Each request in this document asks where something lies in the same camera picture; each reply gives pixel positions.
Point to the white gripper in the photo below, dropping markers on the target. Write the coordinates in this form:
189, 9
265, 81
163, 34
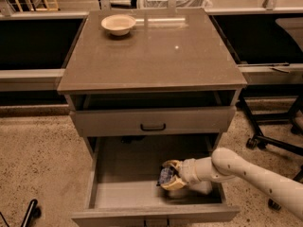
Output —
188, 171

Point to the blue rxbar wrapper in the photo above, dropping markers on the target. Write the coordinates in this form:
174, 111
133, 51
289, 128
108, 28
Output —
166, 176

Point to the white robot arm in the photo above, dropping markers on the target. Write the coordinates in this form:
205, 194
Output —
224, 164

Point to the open grey middle drawer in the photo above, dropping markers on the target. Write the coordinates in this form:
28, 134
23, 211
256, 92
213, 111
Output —
123, 190

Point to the grey top drawer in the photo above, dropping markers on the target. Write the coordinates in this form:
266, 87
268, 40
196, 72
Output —
178, 121

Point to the grey drawer cabinet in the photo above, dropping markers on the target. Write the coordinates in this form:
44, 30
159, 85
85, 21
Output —
171, 59

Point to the black stand leg left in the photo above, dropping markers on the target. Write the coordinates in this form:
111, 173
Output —
33, 211

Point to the white ceramic bowl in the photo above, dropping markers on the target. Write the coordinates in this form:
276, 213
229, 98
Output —
119, 24

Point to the black drawer handle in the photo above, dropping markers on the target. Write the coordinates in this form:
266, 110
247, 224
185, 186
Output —
161, 127

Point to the white wire basket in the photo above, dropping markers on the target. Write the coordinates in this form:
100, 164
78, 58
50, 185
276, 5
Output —
181, 4

